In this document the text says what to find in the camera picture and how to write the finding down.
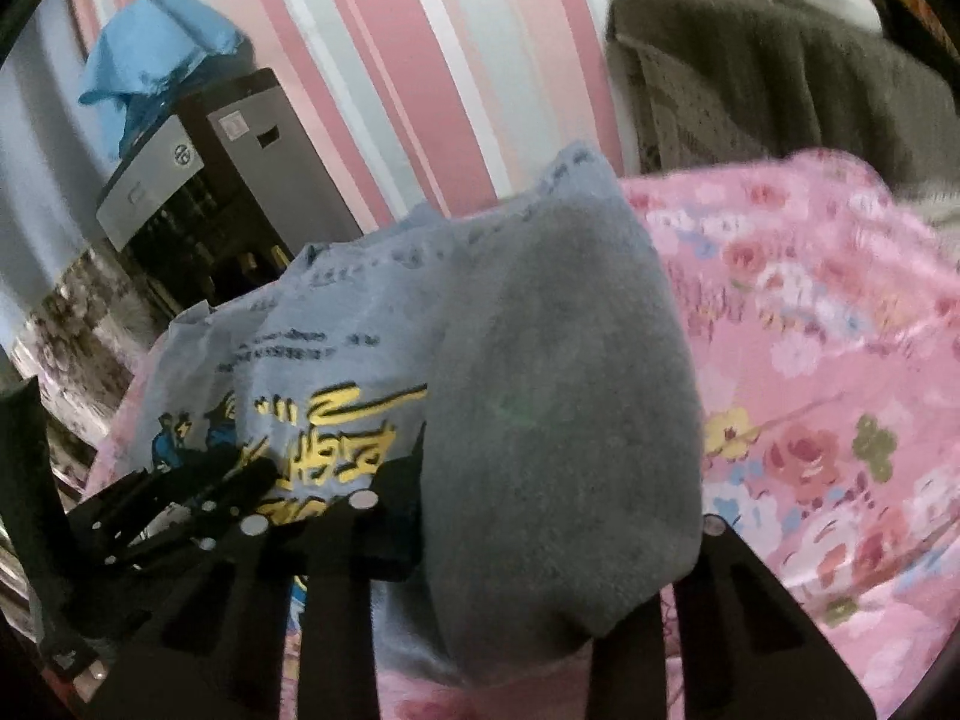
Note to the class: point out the blue cloth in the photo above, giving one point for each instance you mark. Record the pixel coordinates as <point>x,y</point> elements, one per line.
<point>150,52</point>

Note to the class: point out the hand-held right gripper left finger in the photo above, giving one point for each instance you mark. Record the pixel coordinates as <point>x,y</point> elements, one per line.
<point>352,544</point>

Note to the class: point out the pink floral bed sheet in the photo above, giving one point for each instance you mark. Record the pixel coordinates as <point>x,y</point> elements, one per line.
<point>825,360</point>

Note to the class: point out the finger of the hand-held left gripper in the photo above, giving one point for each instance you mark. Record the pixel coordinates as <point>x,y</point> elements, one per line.
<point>161,549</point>
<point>187,491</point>

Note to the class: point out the dark brown blanket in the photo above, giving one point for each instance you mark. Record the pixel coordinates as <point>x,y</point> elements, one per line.
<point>787,75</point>

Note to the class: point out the printed denim jacket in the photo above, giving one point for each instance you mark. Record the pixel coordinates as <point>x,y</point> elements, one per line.
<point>555,390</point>

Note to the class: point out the floral curtain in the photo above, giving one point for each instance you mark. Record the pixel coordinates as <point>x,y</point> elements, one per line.
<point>82,307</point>

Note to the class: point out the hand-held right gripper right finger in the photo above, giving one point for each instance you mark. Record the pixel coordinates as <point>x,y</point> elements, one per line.
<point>724,589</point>

